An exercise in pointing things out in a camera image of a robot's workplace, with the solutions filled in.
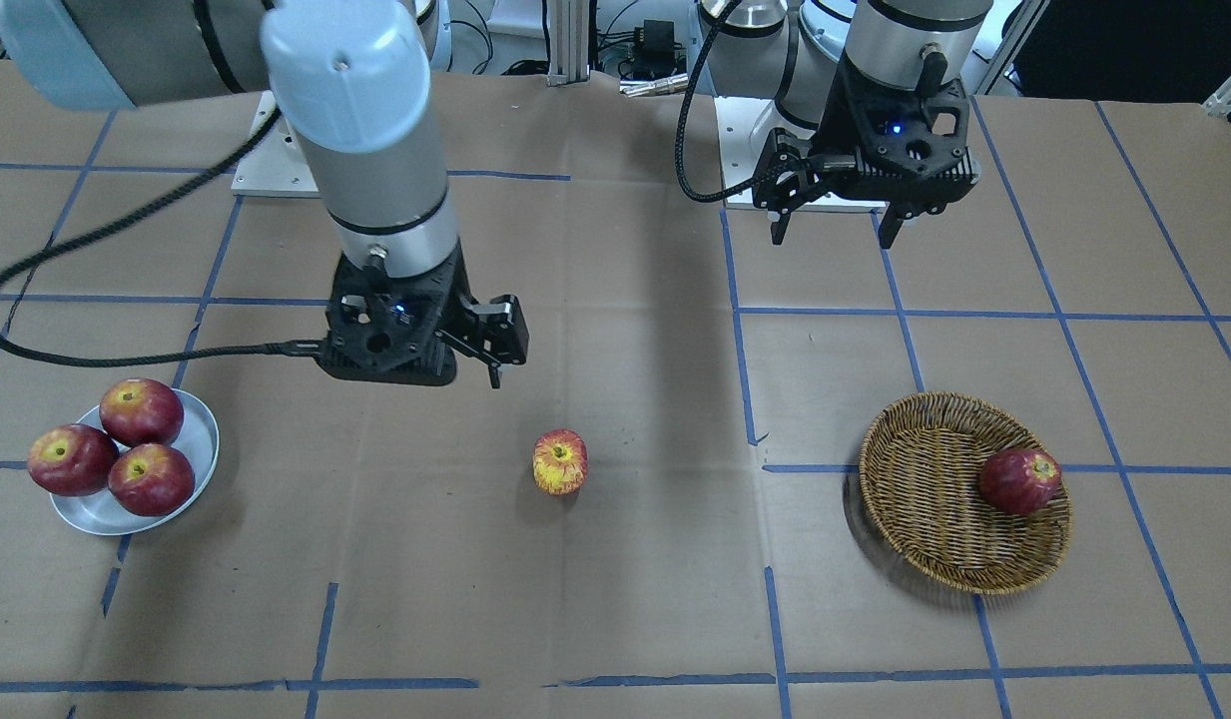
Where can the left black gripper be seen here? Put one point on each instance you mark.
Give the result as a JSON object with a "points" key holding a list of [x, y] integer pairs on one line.
{"points": [[835, 130]]}

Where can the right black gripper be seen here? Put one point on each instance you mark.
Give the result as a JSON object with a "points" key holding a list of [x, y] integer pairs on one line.
{"points": [[464, 307]]}

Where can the yellow red apple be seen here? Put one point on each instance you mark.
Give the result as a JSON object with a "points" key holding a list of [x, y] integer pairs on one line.
{"points": [[559, 462]]}

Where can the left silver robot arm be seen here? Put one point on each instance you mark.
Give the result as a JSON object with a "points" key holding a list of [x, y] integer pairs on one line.
{"points": [[885, 40]]}

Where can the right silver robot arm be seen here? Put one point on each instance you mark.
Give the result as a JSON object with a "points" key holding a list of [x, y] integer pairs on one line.
{"points": [[351, 80]]}

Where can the brown wicker basket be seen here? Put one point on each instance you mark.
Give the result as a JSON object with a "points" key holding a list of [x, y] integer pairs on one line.
{"points": [[919, 467]]}

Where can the dark red apple in basket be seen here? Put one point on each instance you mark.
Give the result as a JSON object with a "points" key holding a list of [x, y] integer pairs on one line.
{"points": [[1019, 480]]}

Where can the red apple on plate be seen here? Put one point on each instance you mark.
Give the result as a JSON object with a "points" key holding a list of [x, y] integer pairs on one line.
{"points": [[72, 460], [140, 411], [152, 480]]}

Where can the light blue plate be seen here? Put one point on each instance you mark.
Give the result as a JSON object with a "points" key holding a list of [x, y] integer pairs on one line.
{"points": [[100, 513]]}

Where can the aluminium frame post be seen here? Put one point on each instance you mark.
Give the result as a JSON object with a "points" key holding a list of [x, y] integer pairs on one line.
{"points": [[570, 41]]}

